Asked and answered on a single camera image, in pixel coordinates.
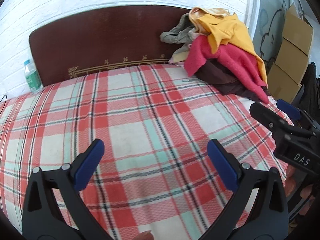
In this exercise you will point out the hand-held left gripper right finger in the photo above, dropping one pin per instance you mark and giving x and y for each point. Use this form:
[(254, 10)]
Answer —
[(222, 165)]

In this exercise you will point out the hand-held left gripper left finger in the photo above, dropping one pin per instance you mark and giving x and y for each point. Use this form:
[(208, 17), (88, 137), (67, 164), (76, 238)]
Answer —
[(90, 165)]

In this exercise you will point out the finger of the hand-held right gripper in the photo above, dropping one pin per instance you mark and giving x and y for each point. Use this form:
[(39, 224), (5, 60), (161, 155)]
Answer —
[(267, 118), (288, 108)]

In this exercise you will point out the yellow shirt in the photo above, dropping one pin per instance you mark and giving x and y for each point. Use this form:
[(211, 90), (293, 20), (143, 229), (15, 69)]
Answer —
[(237, 30)]

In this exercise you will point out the person's left hand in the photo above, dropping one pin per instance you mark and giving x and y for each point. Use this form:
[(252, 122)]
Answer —
[(144, 235)]

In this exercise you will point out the dark brown garment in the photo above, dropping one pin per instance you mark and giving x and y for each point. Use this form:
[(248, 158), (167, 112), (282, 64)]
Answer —
[(217, 77)]

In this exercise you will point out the red plaid blanket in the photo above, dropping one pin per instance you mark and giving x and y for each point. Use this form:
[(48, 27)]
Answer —
[(150, 120)]

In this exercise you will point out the pink sweater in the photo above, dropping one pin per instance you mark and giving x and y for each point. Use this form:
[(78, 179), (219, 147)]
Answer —
[(225, 55)]

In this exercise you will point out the clear plastic water bottle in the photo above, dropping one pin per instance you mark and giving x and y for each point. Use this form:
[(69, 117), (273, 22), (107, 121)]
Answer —
[(32, 77)]

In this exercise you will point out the cream folded cloth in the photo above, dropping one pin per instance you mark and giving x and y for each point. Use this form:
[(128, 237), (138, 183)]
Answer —
[(181, 55)]

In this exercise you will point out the pale gold cloth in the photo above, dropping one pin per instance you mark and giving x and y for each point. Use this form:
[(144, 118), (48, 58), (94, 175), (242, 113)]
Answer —
[(200, 15)]

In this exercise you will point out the grey knit garment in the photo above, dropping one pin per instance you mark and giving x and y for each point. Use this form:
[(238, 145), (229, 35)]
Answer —
[(175, 36)]

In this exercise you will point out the dark brown headboard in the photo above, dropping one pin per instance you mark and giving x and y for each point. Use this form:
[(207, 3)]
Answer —
[(100, 37)]

